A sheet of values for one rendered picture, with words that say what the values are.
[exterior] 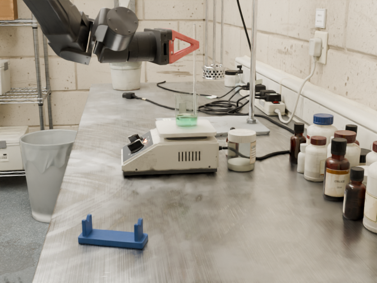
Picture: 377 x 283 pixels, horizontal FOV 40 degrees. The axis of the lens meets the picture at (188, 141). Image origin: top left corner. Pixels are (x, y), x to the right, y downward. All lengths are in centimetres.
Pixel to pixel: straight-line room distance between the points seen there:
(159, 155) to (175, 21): 245
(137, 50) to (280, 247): 46
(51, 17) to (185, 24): 258
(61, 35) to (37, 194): 185
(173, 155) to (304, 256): 40
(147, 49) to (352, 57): 55
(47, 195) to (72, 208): 178
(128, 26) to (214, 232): 38
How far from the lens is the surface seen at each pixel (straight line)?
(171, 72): 348
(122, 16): 93
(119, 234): 79
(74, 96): 349
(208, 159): 107
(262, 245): 78
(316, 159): 104
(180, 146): 105
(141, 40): 100
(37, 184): 270
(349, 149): 99
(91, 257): 75
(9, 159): 320
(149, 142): 108
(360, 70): 129
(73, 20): 94
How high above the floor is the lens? 110
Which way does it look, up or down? 15 degrees down
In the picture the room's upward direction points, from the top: straight up
